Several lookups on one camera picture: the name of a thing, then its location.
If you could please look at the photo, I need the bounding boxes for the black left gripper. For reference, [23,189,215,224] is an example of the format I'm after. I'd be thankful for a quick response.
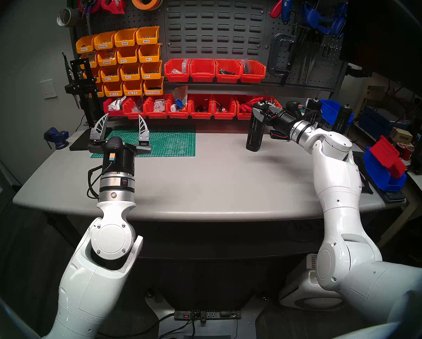
[87,113,152,177]

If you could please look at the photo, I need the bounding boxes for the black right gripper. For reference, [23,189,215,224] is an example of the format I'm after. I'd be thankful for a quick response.
[252,104,302,139]

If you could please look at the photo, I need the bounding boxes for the black cylindrical screwdriver set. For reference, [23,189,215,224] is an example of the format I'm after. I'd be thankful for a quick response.
[333,103,353,134]
[304,98,323,125]
[246,101,268,152]

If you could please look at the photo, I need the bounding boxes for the black screwdriver stand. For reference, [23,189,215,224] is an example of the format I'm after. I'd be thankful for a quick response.
[62,52,107,151]

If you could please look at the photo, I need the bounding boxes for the black pen electric screwdriver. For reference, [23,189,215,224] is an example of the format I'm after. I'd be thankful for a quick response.
[62,52,81,110]

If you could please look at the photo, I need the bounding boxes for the white parts bag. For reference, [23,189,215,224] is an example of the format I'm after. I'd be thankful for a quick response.
[109,96,127,112]

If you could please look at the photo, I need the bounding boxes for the yellow bin labelled M2.5-6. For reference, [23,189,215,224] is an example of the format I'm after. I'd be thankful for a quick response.
[104,81,124,97]

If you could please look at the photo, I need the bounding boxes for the yellow bin labelled M2.5-5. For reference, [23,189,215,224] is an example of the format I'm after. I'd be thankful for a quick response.
[123,79,144,96]

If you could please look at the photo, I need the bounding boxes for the grey metal C-clamp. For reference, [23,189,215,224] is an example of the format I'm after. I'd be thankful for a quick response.
[267,33,297,77]

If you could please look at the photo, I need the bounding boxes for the green cutting mat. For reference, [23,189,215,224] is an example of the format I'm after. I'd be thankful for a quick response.
[91,126,196,159]

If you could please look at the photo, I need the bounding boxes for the yellow bin labelled M4 HEX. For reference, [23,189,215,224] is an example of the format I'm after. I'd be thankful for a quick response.
[143,77,164,95]

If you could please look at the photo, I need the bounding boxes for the blue plastic bin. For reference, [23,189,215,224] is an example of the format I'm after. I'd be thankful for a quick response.
[319,99,354,125]

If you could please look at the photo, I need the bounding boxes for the blue bench vise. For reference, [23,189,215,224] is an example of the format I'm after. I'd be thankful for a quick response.
[43,127,69,150]

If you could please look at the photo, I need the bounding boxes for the yellow bin labelled M3-12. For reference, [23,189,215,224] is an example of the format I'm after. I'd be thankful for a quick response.
[100,65,121,82]

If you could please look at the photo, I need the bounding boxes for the yellow bin labelled M3-8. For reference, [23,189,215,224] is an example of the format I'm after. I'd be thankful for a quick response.
[120,63,142,81]

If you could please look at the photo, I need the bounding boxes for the yellow bin labelled M3-6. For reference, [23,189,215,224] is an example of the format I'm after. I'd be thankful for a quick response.
[140,60,163,79]

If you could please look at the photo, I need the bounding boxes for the tall clear plastic bag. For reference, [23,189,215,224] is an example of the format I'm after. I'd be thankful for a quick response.
[173,85,189,107]

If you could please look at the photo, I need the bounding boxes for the yellow bin labelled M3-4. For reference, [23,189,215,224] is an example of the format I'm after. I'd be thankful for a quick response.
[138,43,161,63]

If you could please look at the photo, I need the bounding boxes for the yellow bin labelled M3X8 BAD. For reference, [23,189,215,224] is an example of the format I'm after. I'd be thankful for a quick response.
[93,31,117,50]

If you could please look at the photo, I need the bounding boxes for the yellow bin labelled M3X6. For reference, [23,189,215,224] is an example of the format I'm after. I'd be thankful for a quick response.
[136,26,160,45]

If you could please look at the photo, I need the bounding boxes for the blue spring clamp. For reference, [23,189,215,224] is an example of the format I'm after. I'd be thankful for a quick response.
[300,0,333,34]
[329,2,348,38]

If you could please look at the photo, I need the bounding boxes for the dark blue crate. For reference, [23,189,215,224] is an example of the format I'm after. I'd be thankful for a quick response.
[359,107,403,131]

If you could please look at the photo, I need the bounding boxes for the blue stacked storage bins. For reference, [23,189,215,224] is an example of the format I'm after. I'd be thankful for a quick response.
[363,148,407,192]

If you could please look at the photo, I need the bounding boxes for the small cardboard box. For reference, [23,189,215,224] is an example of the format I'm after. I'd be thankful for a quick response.
[391,127,414,144]

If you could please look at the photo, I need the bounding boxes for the black monitor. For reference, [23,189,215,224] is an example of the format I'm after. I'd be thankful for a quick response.
[340,0,422,102]

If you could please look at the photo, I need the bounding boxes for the black desktop device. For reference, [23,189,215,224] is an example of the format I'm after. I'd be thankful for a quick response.
[409,134,422,176]

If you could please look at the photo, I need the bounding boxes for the white air purifier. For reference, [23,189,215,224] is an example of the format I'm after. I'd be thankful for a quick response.
[279,254,345,311]

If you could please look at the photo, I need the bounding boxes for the black power strip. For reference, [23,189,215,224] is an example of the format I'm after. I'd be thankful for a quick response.
[174,309,242,321]

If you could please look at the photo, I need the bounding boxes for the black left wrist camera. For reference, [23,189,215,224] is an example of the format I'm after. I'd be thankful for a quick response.
[104,136,124,163]

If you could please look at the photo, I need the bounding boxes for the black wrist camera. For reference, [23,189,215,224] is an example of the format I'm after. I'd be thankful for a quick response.
[285,101,308,117]
[104,136,124,163]

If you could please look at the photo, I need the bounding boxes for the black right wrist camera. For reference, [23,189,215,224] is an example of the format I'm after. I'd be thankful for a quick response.
[285,101,308,117]

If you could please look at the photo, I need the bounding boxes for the white wall switch plate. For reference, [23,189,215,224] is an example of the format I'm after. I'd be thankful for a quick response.
[40,79,57,99]

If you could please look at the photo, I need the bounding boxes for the blue handled clamp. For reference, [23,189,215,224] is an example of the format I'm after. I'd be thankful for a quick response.
[281,0,295,25]

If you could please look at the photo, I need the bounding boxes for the red handled clamp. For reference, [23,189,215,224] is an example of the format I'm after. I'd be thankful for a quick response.
[270,0,290,19]

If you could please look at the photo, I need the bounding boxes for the dark grey tool wall panel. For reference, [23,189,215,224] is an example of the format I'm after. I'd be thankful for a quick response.
[67,0,349,93]

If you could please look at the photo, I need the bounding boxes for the purple handled scissors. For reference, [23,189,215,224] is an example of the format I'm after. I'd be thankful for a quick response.
[81,0,93,37]

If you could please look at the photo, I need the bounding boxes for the black flat frame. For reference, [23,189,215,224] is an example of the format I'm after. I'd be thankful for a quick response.
[354,155,374,195]

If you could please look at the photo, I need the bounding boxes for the grey duct tape roll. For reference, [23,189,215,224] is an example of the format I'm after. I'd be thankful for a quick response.
[57,7,79,27]

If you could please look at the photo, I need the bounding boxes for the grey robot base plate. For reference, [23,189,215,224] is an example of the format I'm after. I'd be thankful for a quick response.
[146,294,268,339]

